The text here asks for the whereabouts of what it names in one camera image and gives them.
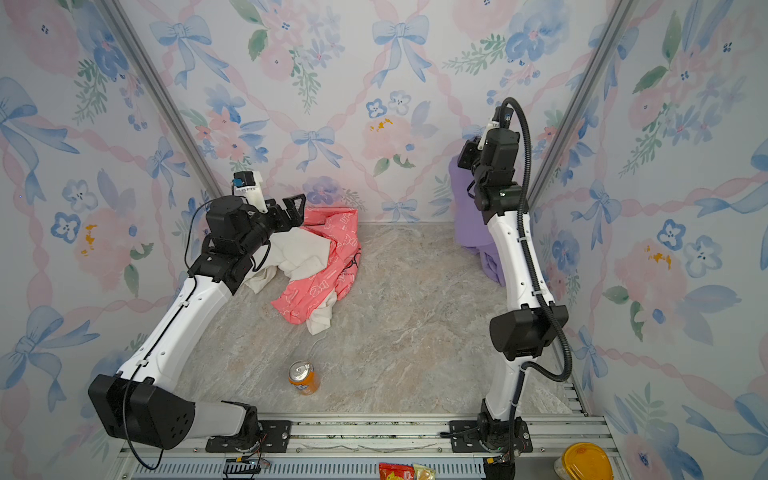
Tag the red snack packet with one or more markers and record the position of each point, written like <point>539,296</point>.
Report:
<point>389,471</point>

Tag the orange soda can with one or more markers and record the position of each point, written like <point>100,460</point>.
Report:
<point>303,377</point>

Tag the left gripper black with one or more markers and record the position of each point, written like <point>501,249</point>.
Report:
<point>282,213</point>

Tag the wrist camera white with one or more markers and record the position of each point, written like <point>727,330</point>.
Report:
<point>500,119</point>
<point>248,185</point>

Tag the yellow green snack packet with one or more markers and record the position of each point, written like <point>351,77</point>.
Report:
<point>422,472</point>

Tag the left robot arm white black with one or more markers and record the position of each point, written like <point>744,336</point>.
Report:
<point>138,404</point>

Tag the purple cloth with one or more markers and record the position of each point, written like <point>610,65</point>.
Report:
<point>470,231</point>

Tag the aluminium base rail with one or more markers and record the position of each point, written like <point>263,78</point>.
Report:
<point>336,446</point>

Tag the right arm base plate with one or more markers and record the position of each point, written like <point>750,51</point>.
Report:
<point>489,436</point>

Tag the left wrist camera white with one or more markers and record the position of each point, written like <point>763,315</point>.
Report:
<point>248,185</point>

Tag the white cloth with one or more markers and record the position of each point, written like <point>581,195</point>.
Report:
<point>302,256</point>

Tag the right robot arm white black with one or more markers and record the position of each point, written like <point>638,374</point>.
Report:
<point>532,320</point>

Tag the pink patterned cloth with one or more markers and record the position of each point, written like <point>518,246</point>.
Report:
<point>340,225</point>

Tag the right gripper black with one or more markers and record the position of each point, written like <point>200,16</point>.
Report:
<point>472,155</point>

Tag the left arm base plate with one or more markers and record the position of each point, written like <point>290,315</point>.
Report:
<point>265,436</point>

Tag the yellow lid container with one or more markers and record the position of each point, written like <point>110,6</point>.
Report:
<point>584,461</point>

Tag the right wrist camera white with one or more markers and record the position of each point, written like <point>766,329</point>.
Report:
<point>500,119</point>

